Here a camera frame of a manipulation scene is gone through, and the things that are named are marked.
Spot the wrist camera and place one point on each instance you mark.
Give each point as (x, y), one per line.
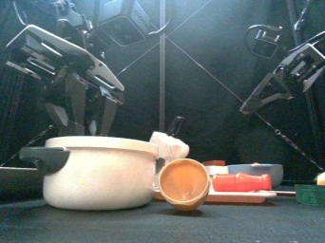
(263, 44)
(121, 28)

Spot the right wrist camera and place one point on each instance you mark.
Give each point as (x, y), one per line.
(263, 44)

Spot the dark green round dish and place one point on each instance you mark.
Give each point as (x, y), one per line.
(310, 195)

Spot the red and white toy piece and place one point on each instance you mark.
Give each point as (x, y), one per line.
(216, 170)

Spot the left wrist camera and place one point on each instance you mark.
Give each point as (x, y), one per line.
(121, 28)

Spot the orange plastic cup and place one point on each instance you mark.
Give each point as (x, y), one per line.
(183, 183)

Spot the vertical metal frame pole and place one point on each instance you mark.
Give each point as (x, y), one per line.
(161, 95)

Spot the pink plastic tray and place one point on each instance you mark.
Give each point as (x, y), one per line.
(236, 196)

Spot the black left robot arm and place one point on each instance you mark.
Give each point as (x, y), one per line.
(66, 15)

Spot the pale yellow toy ball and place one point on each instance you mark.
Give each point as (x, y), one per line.
(320, 179)

